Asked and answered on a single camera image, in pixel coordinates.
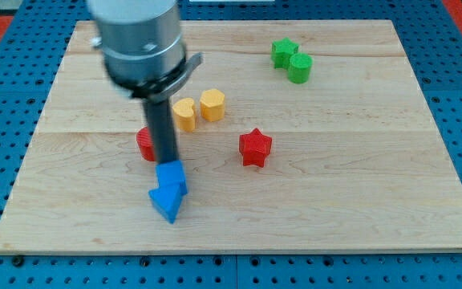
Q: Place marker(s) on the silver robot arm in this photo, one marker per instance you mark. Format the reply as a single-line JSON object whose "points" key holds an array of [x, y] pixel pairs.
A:
{"points": [[144, 52]]}

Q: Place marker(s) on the blue cube block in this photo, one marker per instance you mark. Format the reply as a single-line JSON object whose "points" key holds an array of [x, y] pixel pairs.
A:
{"points": [[172, 173]]}

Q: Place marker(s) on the red star block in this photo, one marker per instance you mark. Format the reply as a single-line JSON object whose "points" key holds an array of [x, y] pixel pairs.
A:
{"points": [[255, 147]]}

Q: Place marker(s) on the yellow hexagon block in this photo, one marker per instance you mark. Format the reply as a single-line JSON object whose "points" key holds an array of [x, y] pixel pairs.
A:
{"points": [[212, 104]]}

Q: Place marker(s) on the yellow heart block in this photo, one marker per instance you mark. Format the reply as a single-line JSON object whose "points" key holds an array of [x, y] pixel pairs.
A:
{"points": [[184, 113]]}

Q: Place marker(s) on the blue triangle block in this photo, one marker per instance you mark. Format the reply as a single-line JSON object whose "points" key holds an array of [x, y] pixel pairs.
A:
{"points": [[167, 200]]}

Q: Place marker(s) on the green circle block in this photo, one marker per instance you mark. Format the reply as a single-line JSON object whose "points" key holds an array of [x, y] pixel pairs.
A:
{"points": [[299, 68]]}

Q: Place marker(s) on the wooden board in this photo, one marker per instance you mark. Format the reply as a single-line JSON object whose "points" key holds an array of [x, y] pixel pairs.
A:
{"points": [[357, 164]]}

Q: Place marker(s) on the green star block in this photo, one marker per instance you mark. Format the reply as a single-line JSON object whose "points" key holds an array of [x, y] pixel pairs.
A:
{"points": [[281, 52]]}

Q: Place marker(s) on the red circle block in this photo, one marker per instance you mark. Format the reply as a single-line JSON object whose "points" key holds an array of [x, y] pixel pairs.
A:
{"points": [[145, 145]]}

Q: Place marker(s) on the black pusher rod tool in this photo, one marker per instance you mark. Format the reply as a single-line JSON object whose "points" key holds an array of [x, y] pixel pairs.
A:
{"points": [[161, 129]]}

